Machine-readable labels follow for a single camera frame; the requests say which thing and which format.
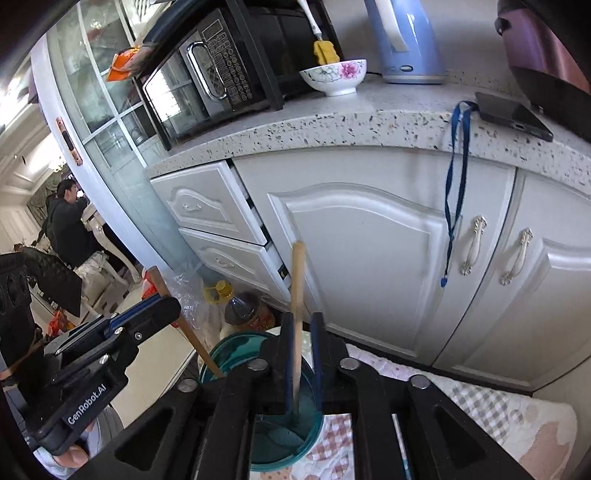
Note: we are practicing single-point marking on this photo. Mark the purple rice cooker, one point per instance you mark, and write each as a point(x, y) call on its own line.
point(531, 46)

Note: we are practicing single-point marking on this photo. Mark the wooden chopstick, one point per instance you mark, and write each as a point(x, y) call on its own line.
point(198, 346)
point(298, 286)

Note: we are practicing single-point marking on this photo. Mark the yellow dish brush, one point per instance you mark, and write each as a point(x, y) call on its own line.
point(325, 51)

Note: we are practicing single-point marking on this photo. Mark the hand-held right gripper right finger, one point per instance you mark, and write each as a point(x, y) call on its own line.
point(317, 364)

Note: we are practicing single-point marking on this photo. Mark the person's left hand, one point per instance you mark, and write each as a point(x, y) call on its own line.
point(73, 458)

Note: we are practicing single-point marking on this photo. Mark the black phone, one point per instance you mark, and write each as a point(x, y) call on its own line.
point(508, 113)

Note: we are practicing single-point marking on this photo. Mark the orange packet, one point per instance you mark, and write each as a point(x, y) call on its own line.
point(122, 64)

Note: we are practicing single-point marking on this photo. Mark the white drawer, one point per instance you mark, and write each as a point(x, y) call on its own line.
point(221, 263)
point(203, 203)

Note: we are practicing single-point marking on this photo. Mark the red plastic bag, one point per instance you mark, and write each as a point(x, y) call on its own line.
point(147, 288)

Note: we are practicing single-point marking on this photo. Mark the yellow-capped oil bottle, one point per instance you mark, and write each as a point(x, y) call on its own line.
point(222, 290)

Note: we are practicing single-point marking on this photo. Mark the glass sliding door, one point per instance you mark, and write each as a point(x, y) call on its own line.
point(92, 106)

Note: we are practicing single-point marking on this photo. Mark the black microwave oven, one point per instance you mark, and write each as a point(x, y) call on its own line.
point(198, 83)

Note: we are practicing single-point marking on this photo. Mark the white cabinet door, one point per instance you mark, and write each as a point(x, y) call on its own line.
point(545, 300)
point(369, 240)

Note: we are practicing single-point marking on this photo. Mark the white ornate table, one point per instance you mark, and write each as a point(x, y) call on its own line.
point(108, 240)

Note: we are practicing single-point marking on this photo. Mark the blue electric kettle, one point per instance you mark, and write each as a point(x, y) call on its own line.
point(406, 37)

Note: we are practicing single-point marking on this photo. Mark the dark sauce bottle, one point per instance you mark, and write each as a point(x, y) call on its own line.
point(244, 314)

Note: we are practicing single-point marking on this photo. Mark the quilted patchwork mat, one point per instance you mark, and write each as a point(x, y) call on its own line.
point(485, 406)

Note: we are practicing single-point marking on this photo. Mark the black quilted chair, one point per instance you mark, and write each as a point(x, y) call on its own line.
point(55, 277)

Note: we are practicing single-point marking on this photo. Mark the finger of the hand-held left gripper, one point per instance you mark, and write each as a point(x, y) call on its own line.
point(124, 317)
point(157, 314)

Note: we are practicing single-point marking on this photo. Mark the clear plastic bag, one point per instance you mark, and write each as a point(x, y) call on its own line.
point(189, 300)

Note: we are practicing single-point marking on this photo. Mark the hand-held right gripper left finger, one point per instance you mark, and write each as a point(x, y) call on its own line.
point(287, 364)

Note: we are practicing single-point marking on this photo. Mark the white floral bowl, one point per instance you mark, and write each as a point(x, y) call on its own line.
point(332, 81)

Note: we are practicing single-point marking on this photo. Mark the teal plastic cup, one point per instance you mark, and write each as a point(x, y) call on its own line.
point(235, 348)

